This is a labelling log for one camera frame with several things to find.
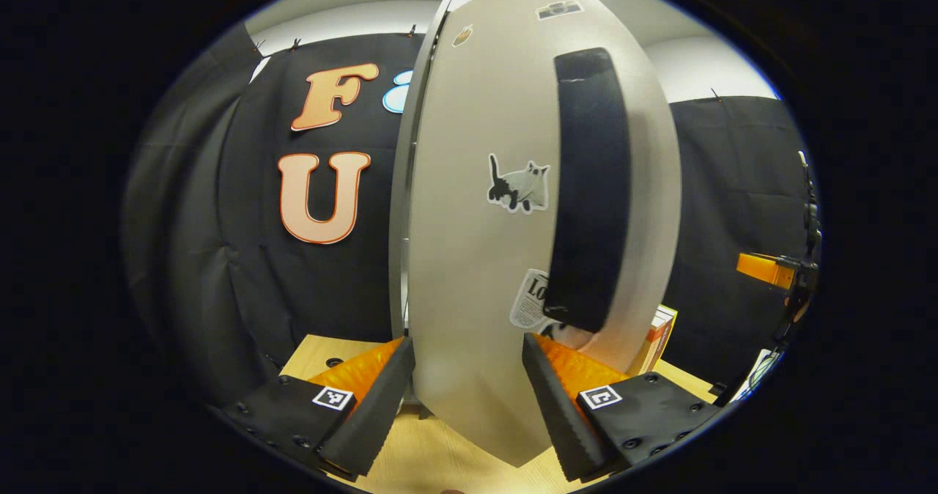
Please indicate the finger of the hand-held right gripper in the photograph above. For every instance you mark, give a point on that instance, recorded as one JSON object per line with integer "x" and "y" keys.
{"x": 766, "y": 268}

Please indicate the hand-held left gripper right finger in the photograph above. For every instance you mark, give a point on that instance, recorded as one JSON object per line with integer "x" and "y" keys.
{"x": 560, "y": 421}

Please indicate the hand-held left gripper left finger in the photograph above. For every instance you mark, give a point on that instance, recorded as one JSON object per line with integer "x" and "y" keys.
{"x": 381, "y": 413}

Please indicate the white cabinet door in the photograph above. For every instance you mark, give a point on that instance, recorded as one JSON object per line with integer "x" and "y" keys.
{"x": 476, "y": 259}

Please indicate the white shoe cabinet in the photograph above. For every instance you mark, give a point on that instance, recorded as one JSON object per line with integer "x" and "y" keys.
{"x": 399, "y": 223}

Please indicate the white and orange book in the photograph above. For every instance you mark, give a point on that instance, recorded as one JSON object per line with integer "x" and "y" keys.
{"x": 657, "y": 336}

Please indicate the black backdrop cloth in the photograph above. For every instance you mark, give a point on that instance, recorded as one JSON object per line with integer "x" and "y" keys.
{"x": 220, "y": 259}

